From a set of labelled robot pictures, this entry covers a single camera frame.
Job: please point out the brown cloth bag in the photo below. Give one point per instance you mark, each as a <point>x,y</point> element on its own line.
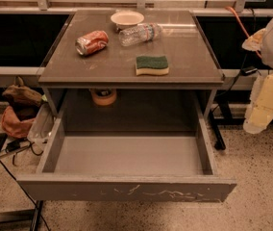
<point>18,94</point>

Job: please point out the orange cloth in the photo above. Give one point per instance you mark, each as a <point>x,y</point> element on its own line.
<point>13,126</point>

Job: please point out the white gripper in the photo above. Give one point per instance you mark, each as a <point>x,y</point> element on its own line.
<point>260,111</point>

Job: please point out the black stand leg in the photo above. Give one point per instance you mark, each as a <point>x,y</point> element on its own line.
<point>219,144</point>

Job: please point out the grey cabinet with tabletop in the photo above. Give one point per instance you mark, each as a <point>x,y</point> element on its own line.
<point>130,48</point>

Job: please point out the white ceramic bowl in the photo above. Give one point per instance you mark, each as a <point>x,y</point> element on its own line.
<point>126,19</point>

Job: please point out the black power adapter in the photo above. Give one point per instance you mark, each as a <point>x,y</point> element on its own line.
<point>12,146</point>

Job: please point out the green and yellow sponge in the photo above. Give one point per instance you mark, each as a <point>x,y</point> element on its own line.
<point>147,65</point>

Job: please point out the clear plastic bag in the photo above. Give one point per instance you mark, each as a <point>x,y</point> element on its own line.
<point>42,126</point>

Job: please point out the crushed red soda can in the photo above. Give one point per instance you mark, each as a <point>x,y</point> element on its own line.
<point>91,42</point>

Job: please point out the clear plastic water bottle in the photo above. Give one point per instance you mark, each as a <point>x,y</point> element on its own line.
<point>140,33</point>

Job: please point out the open grey top drawer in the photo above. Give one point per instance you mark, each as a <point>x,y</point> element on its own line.
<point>149,145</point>

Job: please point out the roll of tan tape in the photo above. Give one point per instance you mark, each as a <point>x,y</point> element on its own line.
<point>103,97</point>

